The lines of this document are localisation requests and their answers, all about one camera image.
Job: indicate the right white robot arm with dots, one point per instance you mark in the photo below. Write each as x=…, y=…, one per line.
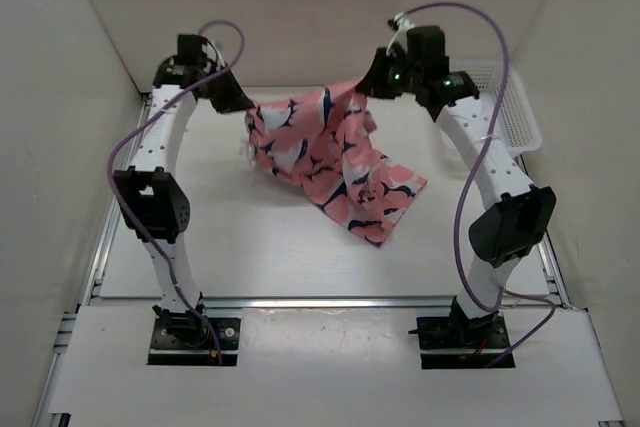
x=516, y=212

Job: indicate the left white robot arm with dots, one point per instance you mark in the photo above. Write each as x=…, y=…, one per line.
x=151, y=200

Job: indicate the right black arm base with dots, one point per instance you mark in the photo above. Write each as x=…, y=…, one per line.
x=454, y=341

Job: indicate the white perforated plastic basket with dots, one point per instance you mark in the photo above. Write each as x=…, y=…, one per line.
x=516, y=123

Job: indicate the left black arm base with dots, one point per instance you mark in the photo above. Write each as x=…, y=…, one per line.
x=181, y=339

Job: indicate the aluminium rail across table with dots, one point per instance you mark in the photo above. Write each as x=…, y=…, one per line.
x=328, y=302

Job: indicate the pink patterned shorts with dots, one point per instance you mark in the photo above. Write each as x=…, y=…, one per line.
x=321, y=143

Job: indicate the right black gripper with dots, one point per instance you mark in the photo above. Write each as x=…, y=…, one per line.
x=373, y=84

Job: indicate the left aluminium frame rail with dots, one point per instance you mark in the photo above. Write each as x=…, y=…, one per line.
x=93, y=279

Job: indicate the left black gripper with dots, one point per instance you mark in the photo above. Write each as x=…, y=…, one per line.
x=235, y=100

